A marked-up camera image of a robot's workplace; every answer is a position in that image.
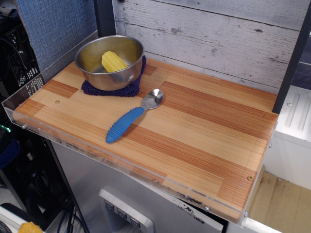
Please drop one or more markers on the yellow object at bottom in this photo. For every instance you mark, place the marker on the yellow object at bottom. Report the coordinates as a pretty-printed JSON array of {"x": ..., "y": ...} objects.
[{"x": 29, "y": 227}]

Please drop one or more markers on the clear acrylic tray guard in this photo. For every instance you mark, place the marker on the clear acrylic tray guard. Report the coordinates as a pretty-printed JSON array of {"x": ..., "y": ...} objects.
[{"x": 204, "y": 144}]

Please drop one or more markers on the stainless steel bowl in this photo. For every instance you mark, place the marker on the stainless steel bowl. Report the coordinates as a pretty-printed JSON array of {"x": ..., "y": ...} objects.
[{"x": 89, "y": 60}]

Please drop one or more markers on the yellow plastic corn cob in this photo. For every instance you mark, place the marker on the yellow plastic corn cob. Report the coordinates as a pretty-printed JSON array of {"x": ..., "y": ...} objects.
[{"x": 112, "y": 62}]

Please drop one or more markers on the black plastic crate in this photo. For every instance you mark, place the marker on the black plastic crate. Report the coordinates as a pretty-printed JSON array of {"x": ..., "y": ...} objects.
[{"x": 21, "y": 57}]

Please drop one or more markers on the white plastic toy sink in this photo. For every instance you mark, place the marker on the white plastic toy sink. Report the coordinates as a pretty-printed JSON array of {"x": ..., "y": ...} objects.
[{"x": 289, "y": 152}]

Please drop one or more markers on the black vertical post right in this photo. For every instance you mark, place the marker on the black vertical post right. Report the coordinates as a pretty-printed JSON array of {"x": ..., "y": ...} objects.
[{"x": 294, "y": 61}]

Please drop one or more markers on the black vertical post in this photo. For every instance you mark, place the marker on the black vertical post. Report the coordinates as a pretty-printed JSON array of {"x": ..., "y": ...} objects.
[
  {"x": 105, "y": 17},
  {"x": 294, "y": 61}
]

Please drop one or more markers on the stainless steel toy fridge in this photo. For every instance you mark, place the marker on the stainless steel toy fridge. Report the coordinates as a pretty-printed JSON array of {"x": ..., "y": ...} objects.
[{"x": 87, "y": 176}]

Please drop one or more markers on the black vertical post left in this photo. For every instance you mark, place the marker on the black vertical post left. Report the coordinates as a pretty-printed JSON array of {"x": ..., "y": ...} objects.
[{"x": 105, "y": 17}]

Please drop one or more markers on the blue handled metal spoon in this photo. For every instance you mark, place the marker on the blue handled metal spoon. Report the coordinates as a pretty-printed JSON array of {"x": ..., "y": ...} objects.
[{"x": 151, "y": 101}]

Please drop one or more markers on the dark purple knitted cloth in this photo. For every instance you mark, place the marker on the dark purple knitted cloth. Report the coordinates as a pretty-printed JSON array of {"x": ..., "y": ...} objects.
[{"x": 129, "y": 91}]

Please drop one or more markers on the blue fabric panel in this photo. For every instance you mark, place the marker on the blue fabric panel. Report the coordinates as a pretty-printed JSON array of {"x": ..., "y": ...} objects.
[{"x": 54, "y": 27}]

